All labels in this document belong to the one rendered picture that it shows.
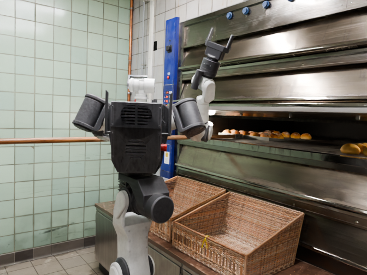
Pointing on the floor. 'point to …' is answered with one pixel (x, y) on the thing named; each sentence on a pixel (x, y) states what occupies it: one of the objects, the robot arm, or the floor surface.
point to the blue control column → (170, 63)
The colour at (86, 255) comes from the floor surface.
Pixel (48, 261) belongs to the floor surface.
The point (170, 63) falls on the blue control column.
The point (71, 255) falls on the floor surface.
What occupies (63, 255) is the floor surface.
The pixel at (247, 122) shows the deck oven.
